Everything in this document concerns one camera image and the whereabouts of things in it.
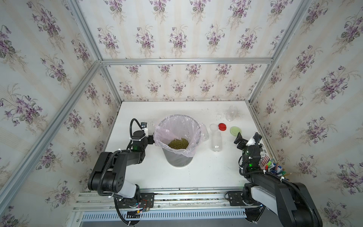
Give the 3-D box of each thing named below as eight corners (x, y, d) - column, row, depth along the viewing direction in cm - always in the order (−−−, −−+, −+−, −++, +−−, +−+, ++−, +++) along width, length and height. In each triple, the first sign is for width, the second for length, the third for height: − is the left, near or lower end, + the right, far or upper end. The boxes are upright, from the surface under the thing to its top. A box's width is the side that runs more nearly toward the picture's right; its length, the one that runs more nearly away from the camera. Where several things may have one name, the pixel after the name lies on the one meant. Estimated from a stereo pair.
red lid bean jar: (210, 151, 93) (212, 148, 90) (211, 133, 102) (212, 130, 99) (221, 152, 92) (223, 150, 89) (220, 134, 102) (222, 131, 98)
